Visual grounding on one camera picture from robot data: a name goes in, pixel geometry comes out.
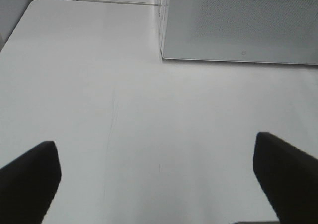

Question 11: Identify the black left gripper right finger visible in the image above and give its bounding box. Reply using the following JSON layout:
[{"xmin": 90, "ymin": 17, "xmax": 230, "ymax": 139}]
[{"xmin": 253, "ymin": 132, "xmax": 318, "ymax": 224}]

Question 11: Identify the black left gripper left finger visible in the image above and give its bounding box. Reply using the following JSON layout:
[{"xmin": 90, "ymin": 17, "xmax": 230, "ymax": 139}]
[{"xmin": 0, "ymin": 141, "xmax": 61, "ymax": 224}]

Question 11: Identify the white microwave door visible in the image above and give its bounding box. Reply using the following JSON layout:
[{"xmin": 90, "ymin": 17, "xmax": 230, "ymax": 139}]
[{"xmin": 161, "ymin": 0, "xmax": 318, "ymax": 65}]

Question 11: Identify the white microwave oven body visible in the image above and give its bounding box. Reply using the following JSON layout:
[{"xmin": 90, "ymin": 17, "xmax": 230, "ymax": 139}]
[{"xmin": 157, "ymin": 0, "xmax": 170, "ymax": 58}]

